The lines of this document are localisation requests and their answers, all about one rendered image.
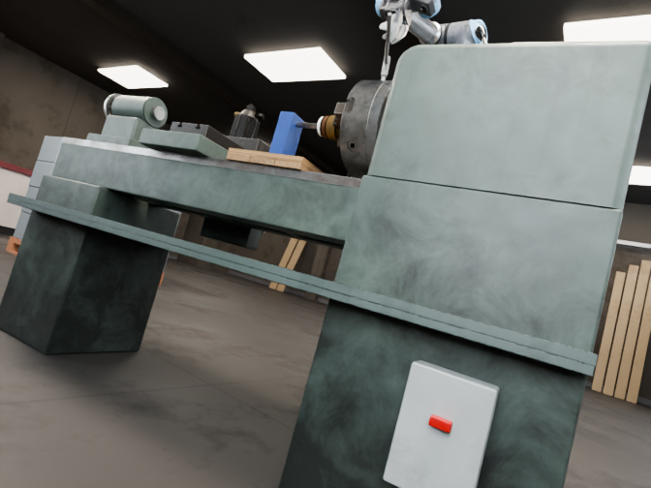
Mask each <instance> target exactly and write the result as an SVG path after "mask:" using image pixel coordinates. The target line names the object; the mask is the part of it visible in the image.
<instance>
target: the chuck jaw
mask: <svg viewBox="0 0 651 488"><path fill-rule="evenodd" d="M354 103H355V100H354V99H351V100H350V101H347V103H337V105H336V108H335V111H334V114H335V116H334V119H333V122H332V125H333V126H334V128H335V129H340V124H341V117H342V113H343V110H346V111H347V112H348V113H350V111H352V110H353V106H354Z"/></svg>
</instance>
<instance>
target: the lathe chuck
mask: <svg viewBox="0 0 651 488"><path fill-rule="evenodd" d="M386 81H388V80H362V81H360V82H358V83H357V84H356V85H355V86H354V88H353V89H352V90H351V92H350V94H349V96H348V98H347V101H350V100H351V99H354V100H355V103H354V106H353V110H352V111H350V113H348V112H347V111H346V110H343V113H342V117H341V124H340V150H341V156H342V160H343V163H344V166H345V168H346V170H347V171H348V173H349V174H350V175H352V176H355V177H362V176H363V175H367V172H368V169H369V166H368V163H367V157H366V129H367V122H368V116H369V112H370V108H371V106H372V103H373V100H374V98H375V96H376V93H377V92H378V90H379V88H380V87H381V86H382V85H383V84H384V83H385V82H386ZM350 140H353V141H355V142H356V144H357V150H356V151H352V150H350V149H349V147H348V143H349V141H350Z"/></svg>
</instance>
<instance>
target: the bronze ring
mask: <svg viewBox="0 0 651 488"><path fill-rule="evenodd" d="M334 116H335V115H330V116H324V117H323V118H322V120H321V123H320V133H321V135H322V137H325V138H329V139H333V140H336V141H337V139H338V138H339V137H340V129H335V128H334V126H333V125H332V122H333V119H334Z"/></svg>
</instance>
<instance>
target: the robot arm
mask: <svg viewBox="0 0 651 488"><path fill-rule="evenodd" d="M440 9H441V2H440V0H376V12H377V15H378V16H379V17H380V18H381V19H382V21H383V23H382V24H381V25H380V29H381V30H385V31H387V22H388V13H392V16H391V27H390V35H389V44H390V45H393V44H395V43H397V42H399V41H400V40H401V39H403V38H404V37H405V36H406V34H407V32H408V31H409V32H411V33H412V34H413V35H415V36H416V37H417V38H418V39H419V42H420V43H421V44H422V45H462V44H482V42H481V41H480V40H479V39H478V38H477V37H476V35H475V29H476V28H477V27H478V26H480V25H483V26H484V27H485V24H484V22H483V21H482V20H480V19H475V20H472V19H470V20H467V21H460V22H454V23H446V24H438V23H437V22H435V21H430V20H429V18H431V17H432V16H434V15H435V14H437V13H438V12H439V11H440ZM485 29H486V27H485Z"/></svg>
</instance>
